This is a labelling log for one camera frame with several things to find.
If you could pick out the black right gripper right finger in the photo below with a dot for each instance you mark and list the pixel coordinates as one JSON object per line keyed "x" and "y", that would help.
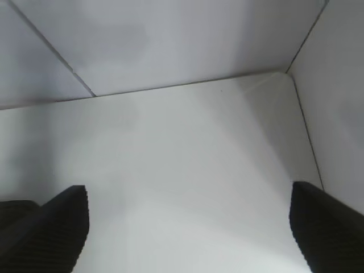
{"x": 332, "y": 236}

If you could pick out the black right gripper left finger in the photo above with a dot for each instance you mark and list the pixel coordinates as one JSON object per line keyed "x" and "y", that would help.
{"x": 48, "y": 236}

